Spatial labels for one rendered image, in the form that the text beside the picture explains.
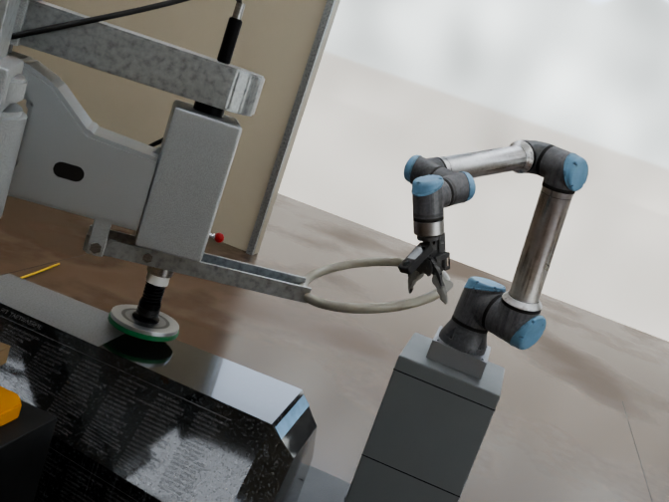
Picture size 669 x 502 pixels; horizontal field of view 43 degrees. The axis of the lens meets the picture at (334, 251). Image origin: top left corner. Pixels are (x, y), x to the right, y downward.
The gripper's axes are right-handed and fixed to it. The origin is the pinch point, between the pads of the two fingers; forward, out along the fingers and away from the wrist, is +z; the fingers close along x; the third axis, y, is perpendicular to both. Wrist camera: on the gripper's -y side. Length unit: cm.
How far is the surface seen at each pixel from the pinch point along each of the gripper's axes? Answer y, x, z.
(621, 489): 228, 67, 199
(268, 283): -32.7, 35.0, -6.4
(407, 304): -7.8, 0.0, -0.8
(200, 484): -78, 8, 31
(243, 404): -57, 17, 19
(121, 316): -70, 60, 0
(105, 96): 168, 559, -19
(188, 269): -53, 47, -14
